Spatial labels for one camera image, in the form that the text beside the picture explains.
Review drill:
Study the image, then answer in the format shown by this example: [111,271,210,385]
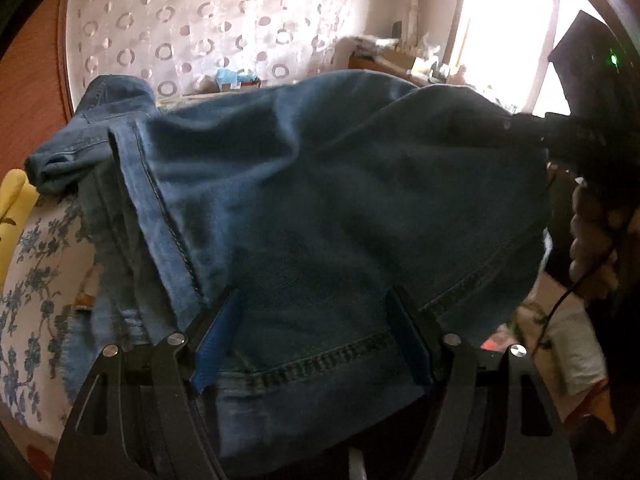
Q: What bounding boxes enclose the yellow plush toy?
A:
[0,169,38,286]

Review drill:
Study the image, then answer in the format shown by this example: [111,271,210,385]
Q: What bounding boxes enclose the light blue cloth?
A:
[215,70,261,92]

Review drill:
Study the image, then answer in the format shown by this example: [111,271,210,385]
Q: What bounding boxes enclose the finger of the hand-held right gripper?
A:
[500,111,548,146]

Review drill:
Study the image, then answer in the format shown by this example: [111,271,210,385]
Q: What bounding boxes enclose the blue denim pants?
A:
[25,69,553,476]

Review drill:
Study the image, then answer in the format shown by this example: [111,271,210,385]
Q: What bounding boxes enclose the bright window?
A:
[445,0,601,111]

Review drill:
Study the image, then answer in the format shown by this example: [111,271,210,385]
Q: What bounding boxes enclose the wooden cabinet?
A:
[347,55,436,86]

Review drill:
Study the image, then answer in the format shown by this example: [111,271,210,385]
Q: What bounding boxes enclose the pink and orange blanket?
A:
[480,240,618,433]

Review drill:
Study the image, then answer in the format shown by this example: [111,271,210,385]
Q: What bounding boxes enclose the black cable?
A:
[530,160,626,361]

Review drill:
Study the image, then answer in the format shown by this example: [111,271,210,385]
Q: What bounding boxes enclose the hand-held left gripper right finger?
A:
[387,285,576,480]

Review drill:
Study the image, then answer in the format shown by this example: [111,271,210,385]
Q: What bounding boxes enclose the person's right hand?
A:
[570,185,623,301]

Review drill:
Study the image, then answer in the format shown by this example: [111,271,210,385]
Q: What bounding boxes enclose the wooden slatted headboard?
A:
[0,0,76,181]

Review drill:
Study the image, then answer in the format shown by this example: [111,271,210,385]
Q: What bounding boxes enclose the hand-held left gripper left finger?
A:
[52,287,241,480]

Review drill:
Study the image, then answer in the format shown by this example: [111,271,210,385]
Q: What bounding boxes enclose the white curtain with ring pattern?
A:
[65,0,396,106]

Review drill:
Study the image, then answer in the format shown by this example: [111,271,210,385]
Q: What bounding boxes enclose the stack of papers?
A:
[350,35,396,58]

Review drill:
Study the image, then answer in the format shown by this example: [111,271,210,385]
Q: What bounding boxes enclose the blue floral bed sheet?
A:
[0,195,101,441]

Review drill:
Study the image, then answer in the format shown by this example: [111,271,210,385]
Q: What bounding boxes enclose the cardboard box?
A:
[382,47,431,75]

